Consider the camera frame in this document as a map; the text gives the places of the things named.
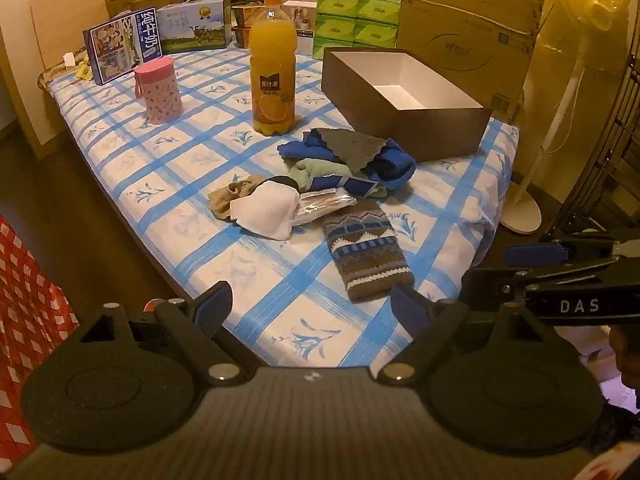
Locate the white product box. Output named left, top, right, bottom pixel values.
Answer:
left=281, top=1, right=318, bottom=53

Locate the brown box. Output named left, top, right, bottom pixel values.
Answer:
left=321, top=47, right=493, bottom=162

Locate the wooden headboard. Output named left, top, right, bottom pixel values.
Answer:
left=30, top=0, right=226, bottom=76

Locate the grey cloth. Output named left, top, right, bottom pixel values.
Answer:
left=315, top=128, right=388, bottom=173

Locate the orange juice bottle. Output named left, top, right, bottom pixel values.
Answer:
left=249, top=0, right=299, bottom=136

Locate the bed with blue checked sheet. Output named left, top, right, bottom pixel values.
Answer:
left=37, top=45, right=521, bottom=368

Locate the patterned knit sock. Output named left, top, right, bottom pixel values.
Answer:
left=322, top=210, right=407, bottom=303

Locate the white cloth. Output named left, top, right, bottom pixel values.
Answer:
left=231, top=182, right=301, bottom=241

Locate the black metal rack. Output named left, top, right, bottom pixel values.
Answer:
left=545, top=10, right=640, bottom=241

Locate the blue patterned packet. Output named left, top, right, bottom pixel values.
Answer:
left=307, top=175, right=378, bottom=198

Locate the yellow plastic bag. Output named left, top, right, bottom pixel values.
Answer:
left=520, top=0, right=633, bottom=128

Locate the wooden door frame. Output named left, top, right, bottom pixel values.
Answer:
left=0, top=25, right=66, bottom=161

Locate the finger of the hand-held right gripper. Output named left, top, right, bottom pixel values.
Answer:
left=504, top=241, right=616, bottom=267
left=461, top=266, right=538, bottom=312

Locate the white fan stand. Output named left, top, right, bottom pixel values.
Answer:
left=500, top=55, right=586, bottom=233

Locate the blue fluffy towel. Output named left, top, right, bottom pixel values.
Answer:
left=277, top=129, right=417, bottom=188

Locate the blue milk carton box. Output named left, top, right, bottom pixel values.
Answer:
left=82, top=7, right=163, bottom=86

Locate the milk box with cow picture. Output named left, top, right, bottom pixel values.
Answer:
left=156, top=0, right=233, bottom=55

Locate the pink patterned cup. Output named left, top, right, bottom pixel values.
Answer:
left=133, top=57, right=184, bottom=125

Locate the red checked cloth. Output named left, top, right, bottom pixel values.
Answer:
left=0, top=215, right=81, bottom=480

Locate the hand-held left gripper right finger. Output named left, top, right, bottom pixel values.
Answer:
left=372, top=284, right=552, bottom=387

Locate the beige stocking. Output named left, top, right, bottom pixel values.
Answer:
left=207, top=175, right=266, bottom=221

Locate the large cardboard box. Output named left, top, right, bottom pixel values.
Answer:
left=397, top=0, right=546, bottom=121

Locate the light green cloth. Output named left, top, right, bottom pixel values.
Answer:
left=290, top=159, right=388, bottom=198

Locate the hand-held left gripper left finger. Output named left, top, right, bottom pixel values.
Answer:
left=79, top=281, right=251, bottom=387

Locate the stack of green tissue packs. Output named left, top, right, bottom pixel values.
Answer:
left=312, top=0, right=402, bottom=61

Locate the orange packaged food box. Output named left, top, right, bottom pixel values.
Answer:
left=231, top=4, right=265, bottom=28
left=232, top=25, right=257, bottom=50

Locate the clear plastic packet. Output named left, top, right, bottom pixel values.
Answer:
left=292, top=189, right=358, bottom=228

